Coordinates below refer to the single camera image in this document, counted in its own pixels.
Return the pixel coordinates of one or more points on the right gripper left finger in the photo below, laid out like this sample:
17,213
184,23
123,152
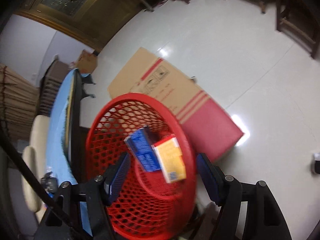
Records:
79,211

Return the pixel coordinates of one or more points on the brown cardboard box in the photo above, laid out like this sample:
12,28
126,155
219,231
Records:
86,62

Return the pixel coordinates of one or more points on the blue toothpaste box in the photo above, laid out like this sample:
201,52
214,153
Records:
140,143

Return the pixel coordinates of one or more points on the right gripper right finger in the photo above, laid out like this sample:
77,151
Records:
264,219

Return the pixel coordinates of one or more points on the red white small box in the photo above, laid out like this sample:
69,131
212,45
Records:
169,155

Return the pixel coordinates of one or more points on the blue tablecloth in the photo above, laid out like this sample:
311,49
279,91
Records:
63,141

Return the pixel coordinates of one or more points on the red mesh basket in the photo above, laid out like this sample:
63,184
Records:
147,207

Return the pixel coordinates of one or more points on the flattened cardboard box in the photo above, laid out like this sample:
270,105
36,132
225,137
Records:
208,127

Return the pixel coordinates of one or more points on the beige curtain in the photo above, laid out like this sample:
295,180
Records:
19,101

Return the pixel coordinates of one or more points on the wooden double door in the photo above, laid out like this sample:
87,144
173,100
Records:
92,22

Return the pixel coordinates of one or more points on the cream leather sofa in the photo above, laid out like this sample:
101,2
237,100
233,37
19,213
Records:
34,155

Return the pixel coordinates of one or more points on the wooden crib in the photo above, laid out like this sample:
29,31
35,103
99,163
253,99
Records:
49,86

